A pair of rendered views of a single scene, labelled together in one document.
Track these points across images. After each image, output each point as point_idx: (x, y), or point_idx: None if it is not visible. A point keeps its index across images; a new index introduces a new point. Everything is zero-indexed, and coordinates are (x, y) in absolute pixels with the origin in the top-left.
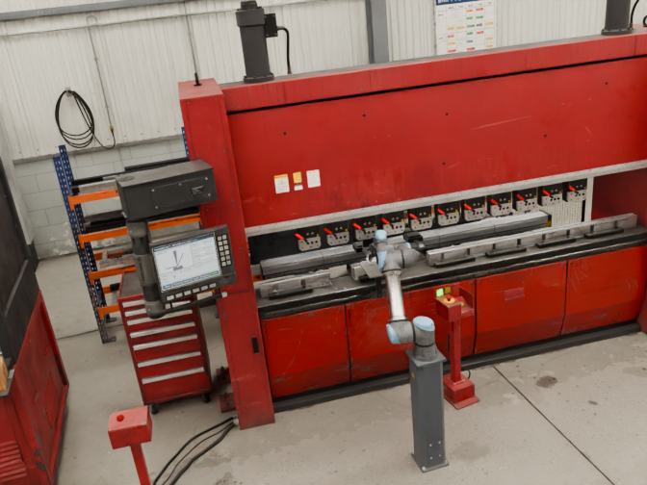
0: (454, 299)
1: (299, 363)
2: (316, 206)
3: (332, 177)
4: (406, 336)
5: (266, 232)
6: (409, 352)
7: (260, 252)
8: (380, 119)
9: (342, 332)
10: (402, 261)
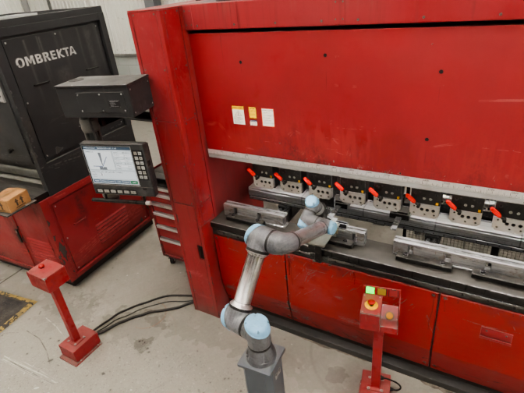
0: (378, 307)
1: None
2: (270, 147)
3: (287, 121)
4: (232, 327)
5: (226, 158)
6: None
7: None
8: (345, 64)
9: (281, 276)
10: (264, 245)
